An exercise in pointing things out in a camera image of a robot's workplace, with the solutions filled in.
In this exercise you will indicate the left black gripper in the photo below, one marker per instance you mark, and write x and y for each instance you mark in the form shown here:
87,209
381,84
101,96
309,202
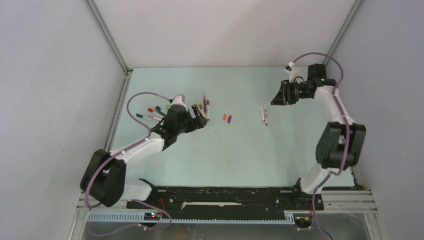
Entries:
198,122

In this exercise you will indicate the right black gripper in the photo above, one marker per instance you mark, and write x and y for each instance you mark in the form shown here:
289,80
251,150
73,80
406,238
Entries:
284,97

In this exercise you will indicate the magenta cap marker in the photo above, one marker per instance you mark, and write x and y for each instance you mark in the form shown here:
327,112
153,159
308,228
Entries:
265,113

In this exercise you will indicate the orange cap marker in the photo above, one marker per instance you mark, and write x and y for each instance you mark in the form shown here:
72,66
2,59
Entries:
262,113

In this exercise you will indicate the brown cap marker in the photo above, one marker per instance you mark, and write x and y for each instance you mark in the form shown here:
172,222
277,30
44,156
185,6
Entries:
207,108

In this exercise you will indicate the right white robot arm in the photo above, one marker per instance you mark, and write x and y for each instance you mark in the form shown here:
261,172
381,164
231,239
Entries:
342,139

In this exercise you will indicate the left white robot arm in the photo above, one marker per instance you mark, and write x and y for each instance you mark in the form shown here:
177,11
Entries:
105,178

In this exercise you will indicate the green cap thin marker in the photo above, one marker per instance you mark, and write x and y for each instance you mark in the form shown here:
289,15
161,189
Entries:
202,110

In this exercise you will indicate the yellow cap marker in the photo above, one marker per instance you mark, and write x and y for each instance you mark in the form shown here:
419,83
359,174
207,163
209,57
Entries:
198,106

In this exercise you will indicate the navy cap marker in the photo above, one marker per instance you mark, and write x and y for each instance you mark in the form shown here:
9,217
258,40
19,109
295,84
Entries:
160,111

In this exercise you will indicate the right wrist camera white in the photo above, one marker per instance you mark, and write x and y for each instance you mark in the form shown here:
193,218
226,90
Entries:
293,71

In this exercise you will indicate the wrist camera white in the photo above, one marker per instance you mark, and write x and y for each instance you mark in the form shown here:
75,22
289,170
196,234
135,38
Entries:
293,71
179,100

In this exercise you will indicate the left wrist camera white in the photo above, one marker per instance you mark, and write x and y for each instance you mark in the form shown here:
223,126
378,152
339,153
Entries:
179,100

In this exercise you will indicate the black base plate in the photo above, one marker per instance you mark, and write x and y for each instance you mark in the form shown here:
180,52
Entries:
240,203

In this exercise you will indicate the grey cable duct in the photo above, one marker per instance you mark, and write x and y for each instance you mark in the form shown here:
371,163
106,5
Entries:
151,218

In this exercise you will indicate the aluminium frame rail right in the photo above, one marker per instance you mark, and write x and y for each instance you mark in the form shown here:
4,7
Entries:
336,65

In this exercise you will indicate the aluminium frame rail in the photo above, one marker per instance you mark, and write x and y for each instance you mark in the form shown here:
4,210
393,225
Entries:
112,49
336,65

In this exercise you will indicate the aluminium frame rail left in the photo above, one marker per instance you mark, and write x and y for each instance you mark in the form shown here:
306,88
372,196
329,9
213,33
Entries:
112,49

